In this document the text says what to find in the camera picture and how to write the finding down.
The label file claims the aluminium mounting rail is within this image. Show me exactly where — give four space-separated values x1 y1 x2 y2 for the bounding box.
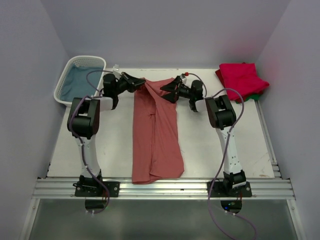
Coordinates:
32 178 295 200

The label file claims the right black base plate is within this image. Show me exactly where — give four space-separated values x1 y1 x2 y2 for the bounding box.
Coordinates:
210 180 253 198

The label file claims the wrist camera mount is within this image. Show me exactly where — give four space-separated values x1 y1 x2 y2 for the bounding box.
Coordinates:
180 72 189 85
112 64 121 76

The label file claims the folded green t shirt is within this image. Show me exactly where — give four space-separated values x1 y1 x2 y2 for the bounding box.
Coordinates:
242 92 263 102

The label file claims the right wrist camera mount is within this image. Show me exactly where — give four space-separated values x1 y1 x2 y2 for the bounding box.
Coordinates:
180 72 189 85

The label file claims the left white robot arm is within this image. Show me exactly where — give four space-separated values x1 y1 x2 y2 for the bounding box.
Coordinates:
67 70 146 197

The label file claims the folded crimson t shirt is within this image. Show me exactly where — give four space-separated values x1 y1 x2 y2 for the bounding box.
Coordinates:
219 63 270 97

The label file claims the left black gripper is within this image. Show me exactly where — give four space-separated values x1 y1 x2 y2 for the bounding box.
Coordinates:
113 71 146 96

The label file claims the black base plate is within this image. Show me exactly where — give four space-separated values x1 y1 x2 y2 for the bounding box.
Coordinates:
210 180 253 198
72 178 120 198

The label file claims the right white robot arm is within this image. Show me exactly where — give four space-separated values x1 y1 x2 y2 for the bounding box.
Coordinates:
160 73 247 197

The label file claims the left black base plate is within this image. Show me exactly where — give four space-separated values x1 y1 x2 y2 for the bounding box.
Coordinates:
72 178 120 198

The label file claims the blue t shirt in basket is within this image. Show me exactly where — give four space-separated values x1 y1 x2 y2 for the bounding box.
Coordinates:
59 64 103 102

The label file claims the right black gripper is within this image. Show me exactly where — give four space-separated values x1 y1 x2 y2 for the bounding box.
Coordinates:
160 76 194 104

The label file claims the salmon pink t shirt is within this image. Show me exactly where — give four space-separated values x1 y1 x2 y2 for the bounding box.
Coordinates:
131 78 185 185

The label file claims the white perforated plastic basket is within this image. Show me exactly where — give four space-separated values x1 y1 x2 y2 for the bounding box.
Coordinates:
53 55 107 107

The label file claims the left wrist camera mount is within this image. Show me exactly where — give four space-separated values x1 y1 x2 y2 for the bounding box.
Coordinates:
112 64 121 76

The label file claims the folded dark red t shirt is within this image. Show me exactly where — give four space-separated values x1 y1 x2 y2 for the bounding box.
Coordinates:
215 69 225 87

